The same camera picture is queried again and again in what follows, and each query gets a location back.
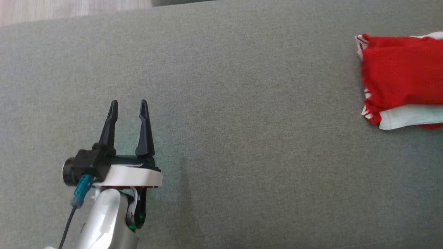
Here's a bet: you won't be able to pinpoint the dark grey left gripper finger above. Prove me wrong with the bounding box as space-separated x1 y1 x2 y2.
135 99 156 157
98 100 119 157

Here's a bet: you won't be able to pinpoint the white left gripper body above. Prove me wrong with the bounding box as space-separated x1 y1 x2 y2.
93 155 163 190

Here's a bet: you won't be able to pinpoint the red basketball jersey white sleeves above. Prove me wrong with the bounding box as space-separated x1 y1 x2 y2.
355 31 443 131

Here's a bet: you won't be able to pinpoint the grey fabric sofa seat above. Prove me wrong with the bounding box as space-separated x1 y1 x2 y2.
0 0 443 249

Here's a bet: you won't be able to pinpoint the blue left cable connector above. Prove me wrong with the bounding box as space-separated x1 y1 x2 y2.
71 174 94 209

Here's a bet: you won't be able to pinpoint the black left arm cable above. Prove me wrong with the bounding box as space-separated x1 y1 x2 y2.
57 204 78 249

